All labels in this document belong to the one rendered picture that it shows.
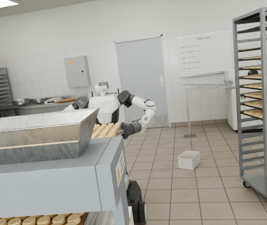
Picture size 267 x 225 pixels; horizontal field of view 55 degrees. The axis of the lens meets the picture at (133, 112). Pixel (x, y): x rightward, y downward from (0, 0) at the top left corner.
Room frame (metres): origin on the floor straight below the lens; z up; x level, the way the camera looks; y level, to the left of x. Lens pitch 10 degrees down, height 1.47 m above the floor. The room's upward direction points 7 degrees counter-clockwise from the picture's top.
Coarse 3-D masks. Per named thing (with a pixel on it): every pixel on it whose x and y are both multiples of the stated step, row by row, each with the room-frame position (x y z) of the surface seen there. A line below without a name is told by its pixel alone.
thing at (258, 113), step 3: (246, 111) 2.58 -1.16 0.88; (249, 111) 2.58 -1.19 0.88; (252, 111) 2.56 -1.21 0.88; (255, 111) 2.53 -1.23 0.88; (258, 111) 2.52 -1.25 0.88; (249, 114) 2.49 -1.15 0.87; (252, 114) 2.44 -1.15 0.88; (255, 114) 2.40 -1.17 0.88; (258, 114) 2.39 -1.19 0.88; (261, 114) 2.38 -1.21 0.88; (261, 117) 2.31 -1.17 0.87
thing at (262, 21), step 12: (264, 12) 2.18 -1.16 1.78; (264, 24) 2.18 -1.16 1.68; (264, 36) 2.18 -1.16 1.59; (264, 48) 2.18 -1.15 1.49; (264, 60) 2.18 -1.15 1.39; (264, 72) 2.18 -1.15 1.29; (264, 84) 2.18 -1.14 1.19; (264, 96) 2.18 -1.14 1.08; (264, 108) 2.18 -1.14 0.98; (264, 120) 2.18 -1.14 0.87; (264, 132) 2.19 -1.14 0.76; (264, 144) 2.19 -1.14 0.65; (264, 156) 2.20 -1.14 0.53; (264, 168) 2.21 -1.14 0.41
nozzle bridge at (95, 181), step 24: (96, 144) 1.01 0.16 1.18; (120, 144) 1.00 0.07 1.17; (0, 168) 0.85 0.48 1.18; (24, 168) 0.82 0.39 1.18; (48, 168) 0.80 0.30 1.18; (72, 168) 0.78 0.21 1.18; (96, 168) 0.77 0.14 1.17; (120, 168) 0.92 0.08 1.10; (0, 192) 0.80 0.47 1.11; (24, 192) 0.80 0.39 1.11; (48, 192) 0.79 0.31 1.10; (72, 192) 0.78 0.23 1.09; (96, 192) 0.77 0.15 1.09; (120, 192) 0.86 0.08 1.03; (0, 216) 0.81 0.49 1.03; (120, 216) 0.87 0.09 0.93
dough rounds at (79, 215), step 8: (24, 216) 0.99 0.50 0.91; (32, 216) 0.97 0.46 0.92; (40, 216) 0.99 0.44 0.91; (48, 216) 0.97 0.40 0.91; (56, 216) 0.94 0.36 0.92; (64, 216) 0.94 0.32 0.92; (72, 216) 0.93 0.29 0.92; (80, 216) 0.96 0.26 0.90; (0, 224) 0.94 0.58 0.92; (8, 224) 0.93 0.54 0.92; (16, 224) 0.93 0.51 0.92; (24, 224) 0.92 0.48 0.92; (32, 224) 0.92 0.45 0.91; (40, 224) 0.91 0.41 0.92; (48, 224) 0.92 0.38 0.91; (56, 224) 0.89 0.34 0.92; (64, 224) 0.91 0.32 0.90; (72, 224) 0.88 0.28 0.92; (80, 224) 0.90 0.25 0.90
